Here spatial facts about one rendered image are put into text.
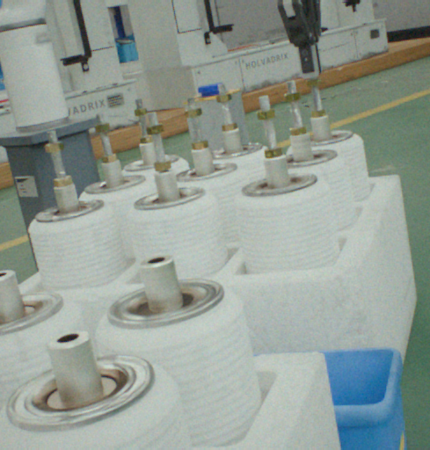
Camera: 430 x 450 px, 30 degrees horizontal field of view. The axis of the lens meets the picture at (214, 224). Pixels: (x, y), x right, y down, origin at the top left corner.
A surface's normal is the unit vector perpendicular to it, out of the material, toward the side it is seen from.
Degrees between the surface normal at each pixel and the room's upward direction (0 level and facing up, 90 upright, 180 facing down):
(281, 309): 90
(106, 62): 90
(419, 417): 0
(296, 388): 0
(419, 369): 0
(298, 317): 90
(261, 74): 90
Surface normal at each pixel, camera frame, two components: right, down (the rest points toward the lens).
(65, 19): -0.70, 0.30
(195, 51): 0.69, 0.04
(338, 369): -0.30, 0.25
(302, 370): -0.19, -0.95
